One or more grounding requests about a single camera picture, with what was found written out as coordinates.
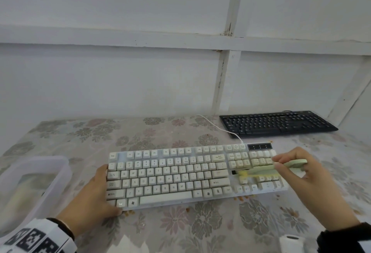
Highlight green brush yellow bristles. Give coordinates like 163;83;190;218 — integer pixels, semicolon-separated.
237;159;308;178

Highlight person's right forearm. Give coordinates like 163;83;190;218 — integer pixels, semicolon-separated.
316;222;371;253

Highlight white wooden frame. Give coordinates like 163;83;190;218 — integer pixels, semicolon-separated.
0;0;371;127

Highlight black keyboard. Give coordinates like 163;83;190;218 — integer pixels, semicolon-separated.
219;110;339;139

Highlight person's left hand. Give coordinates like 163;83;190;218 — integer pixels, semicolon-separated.
56;164;124;238

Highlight clear plastic container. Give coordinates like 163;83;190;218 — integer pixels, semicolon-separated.
0;156;73;238

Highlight white keyboard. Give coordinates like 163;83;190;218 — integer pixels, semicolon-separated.
106;142;290;211

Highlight person's left forearm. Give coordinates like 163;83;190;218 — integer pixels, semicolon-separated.
46;217;77;242

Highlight white marker left wristband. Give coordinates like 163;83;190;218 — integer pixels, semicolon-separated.
0;219;77;253

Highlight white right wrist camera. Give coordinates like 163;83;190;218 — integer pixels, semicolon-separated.
279;234;308;253

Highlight floral tablecloth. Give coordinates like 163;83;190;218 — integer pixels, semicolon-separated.
0;116;371;253

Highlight person's right hand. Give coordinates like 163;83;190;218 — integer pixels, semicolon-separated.
272;146;361;232

